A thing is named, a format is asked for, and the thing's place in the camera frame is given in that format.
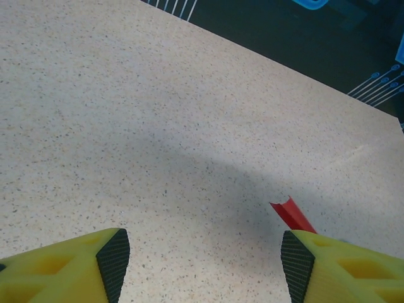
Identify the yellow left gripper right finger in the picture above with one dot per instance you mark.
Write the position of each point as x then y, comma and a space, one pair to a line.
341, 277

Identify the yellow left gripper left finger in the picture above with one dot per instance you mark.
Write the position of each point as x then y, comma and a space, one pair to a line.
72, 277

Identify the red square paper sheet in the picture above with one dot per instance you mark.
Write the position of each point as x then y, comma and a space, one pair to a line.
293, 214

